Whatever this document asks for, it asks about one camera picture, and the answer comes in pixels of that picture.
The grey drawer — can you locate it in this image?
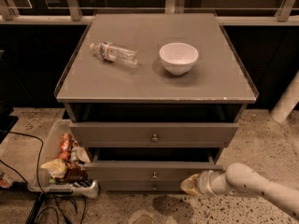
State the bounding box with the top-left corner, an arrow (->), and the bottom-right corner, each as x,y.
85,147 -> 222,181
69,122 -> 238,148

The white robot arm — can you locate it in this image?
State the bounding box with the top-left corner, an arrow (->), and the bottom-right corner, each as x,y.
181,72 -> 299,220

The grey drawer cabinet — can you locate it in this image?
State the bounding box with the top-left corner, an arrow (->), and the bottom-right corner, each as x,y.
53,12 -> 260,161

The grey top drawer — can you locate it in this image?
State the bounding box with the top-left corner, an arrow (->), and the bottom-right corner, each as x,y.
69,122 -> 238,148

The brown snack bag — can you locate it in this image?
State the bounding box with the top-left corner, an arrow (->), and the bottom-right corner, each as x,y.
64,162 -> 88,182

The clear plastic storage bin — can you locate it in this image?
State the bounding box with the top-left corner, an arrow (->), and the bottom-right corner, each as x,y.
28,119 -> 98,199

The white bowl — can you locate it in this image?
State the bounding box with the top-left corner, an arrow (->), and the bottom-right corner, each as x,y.
159,42 -> 199,76

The yellow snack bag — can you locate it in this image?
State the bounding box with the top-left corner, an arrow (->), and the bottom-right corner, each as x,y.
41,159 -> 67,178

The clear plastic water bottle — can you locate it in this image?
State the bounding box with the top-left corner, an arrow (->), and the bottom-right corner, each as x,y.
90,41 -> 137,67

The red white shoe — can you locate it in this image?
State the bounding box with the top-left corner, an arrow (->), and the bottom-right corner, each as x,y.
0,173 -> 14,189

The black cable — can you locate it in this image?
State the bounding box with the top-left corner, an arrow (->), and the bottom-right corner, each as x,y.
0,130 -> 88,224

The metal window frame rail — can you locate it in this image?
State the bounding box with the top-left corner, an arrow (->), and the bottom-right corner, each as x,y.
0,0 -> 299,26

